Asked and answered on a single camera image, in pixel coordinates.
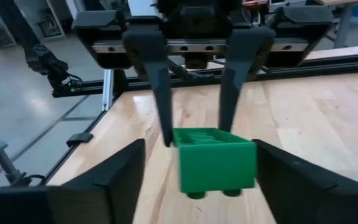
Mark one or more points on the black frame bracket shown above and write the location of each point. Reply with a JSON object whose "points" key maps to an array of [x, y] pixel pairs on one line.
{"points": [[79, 138]]}

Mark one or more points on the silver aluminium bar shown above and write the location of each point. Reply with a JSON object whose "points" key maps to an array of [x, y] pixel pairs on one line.
{"points": [[107, 90]]}

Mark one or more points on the dark green brick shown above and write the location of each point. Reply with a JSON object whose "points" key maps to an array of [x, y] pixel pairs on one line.
{"points": [[216, 165]]}

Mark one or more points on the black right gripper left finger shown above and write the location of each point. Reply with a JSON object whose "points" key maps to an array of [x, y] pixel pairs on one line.
{"points": [[98, 199]]}

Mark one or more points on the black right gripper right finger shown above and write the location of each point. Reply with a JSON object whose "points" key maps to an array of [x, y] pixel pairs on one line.
{"points": [[309, 196]]}

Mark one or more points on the grey desk leg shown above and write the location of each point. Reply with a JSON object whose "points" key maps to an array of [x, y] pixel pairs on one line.
{"points": [[343, 25]]}

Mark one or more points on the black aluminium table frame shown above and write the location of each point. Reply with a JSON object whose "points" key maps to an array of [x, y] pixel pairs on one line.
{"points": [[306, 67]]}

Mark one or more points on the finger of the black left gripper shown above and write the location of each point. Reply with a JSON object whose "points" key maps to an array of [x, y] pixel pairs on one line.
{"points": [[241, 59], [154, 62]]}

